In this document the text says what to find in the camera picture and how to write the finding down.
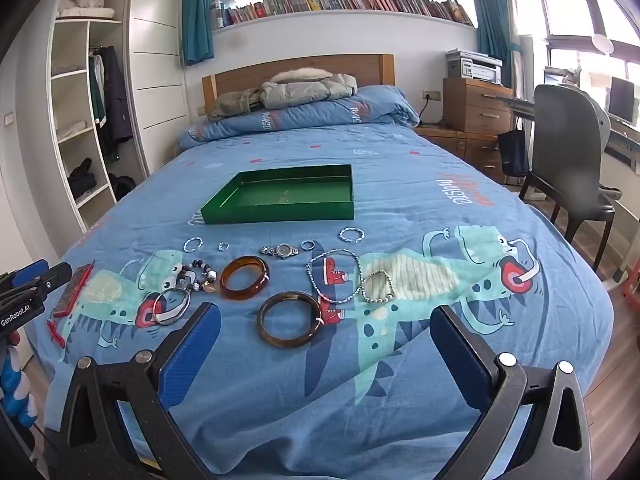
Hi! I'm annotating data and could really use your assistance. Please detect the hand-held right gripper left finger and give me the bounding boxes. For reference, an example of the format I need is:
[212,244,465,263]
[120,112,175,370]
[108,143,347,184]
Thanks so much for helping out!
[55,302,222,480]

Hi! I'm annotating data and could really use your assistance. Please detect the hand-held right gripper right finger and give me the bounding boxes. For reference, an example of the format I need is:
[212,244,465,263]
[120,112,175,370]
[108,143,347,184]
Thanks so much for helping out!
[430,305,593,480]

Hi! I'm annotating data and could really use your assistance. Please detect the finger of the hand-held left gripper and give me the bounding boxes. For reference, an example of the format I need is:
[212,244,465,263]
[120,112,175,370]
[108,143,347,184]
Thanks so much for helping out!
[10,259,50,287]
[40,261,74,297]

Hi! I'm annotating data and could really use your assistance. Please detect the thin silver bangle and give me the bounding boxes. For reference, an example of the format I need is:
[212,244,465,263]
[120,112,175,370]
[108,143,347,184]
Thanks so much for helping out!
[151,287,192,327]

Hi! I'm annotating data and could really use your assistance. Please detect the dark tortoiseshell bangle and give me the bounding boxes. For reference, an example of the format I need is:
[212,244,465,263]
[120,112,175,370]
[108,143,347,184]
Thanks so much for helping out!
[256,291,323,348]

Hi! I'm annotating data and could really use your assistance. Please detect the amber bangle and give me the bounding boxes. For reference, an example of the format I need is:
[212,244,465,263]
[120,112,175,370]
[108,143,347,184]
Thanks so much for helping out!
[219,255,271,302]

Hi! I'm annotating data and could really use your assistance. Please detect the wooden beaded bracelet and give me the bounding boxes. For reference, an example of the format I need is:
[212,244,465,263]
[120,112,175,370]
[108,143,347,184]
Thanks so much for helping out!
[176,259,221,295]

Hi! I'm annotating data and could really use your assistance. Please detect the silver beaded bracelet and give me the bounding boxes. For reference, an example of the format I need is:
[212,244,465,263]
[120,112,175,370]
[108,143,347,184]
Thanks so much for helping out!
[361,270,397,305]

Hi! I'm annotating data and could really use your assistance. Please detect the silver wristwatch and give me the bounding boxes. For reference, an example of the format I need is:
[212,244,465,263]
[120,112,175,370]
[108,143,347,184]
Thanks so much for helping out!
[259,242,300,260]

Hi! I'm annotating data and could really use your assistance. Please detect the silver chain necklace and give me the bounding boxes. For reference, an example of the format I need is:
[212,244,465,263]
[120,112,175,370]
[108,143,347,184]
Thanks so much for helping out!
[306,249,362,305]

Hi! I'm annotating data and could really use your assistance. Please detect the green tray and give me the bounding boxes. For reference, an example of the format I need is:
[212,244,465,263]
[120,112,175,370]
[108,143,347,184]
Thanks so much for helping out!
[201,164,357,225]

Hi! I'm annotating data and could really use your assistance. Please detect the person's left hand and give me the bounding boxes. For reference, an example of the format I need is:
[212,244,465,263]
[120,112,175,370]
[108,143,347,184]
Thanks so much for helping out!
[0,330,40,431]

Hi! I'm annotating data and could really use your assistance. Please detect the red comb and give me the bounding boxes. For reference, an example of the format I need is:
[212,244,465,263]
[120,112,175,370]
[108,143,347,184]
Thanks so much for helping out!
[54,262,96,317]

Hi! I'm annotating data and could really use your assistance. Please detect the red hairpin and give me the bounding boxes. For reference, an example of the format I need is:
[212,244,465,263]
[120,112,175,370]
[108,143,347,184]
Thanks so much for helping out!
[46,316,67,350]

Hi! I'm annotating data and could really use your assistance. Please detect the dark folded clothes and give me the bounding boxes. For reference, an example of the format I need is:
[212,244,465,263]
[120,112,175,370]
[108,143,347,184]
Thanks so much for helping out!
[67,157,98,198]

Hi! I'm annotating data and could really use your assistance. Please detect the hanging clothes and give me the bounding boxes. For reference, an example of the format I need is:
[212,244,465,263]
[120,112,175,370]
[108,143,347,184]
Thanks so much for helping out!
[89,46,135,151]

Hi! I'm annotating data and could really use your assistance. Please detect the wooden nightstand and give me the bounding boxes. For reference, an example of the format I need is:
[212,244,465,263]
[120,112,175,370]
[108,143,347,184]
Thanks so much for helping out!
[414,126,511,183]

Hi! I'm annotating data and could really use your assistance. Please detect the dark tote bag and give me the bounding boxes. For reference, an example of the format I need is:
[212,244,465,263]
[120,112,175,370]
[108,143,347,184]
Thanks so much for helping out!
[497,129,530,178]

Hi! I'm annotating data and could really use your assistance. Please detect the grey chair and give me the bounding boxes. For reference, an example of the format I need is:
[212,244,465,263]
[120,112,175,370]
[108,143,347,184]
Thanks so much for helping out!
[517,84,617,273]

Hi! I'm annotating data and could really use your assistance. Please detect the white wardrobe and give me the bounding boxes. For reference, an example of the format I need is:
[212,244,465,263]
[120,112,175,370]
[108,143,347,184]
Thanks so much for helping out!
[46,0,185,233]

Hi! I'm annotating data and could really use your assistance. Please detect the olive jacket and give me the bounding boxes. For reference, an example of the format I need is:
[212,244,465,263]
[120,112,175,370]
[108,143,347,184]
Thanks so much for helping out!
[207,89,266,122]

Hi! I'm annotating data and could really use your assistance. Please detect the folded blue duvet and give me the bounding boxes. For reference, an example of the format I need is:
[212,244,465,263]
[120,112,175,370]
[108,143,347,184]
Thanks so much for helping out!
[177,85,421,151]

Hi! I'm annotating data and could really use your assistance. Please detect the desk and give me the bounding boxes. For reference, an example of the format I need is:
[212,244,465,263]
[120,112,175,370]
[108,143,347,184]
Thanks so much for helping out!
[502,92,640,171]

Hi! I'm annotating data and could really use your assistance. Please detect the white printer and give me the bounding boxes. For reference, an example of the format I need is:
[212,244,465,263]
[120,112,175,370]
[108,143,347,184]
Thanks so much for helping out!
[445,49,503,83]

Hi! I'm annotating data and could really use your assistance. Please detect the grey puffer jacket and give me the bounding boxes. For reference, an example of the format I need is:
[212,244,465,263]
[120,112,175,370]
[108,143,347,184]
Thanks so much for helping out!
[260,67,358,110]

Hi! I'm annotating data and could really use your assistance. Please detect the teal curtain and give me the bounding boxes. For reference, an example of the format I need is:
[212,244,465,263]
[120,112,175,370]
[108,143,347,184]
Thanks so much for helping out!
[181,0,216,67]
[469,0,516,58]

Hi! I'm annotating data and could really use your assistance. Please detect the computer monitor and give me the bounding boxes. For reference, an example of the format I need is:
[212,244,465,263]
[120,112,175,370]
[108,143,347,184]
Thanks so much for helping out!
[607,76,637,127]

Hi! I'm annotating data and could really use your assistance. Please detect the row of books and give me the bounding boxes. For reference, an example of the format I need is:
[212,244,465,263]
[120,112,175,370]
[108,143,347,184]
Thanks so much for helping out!
[211,0,475,30]

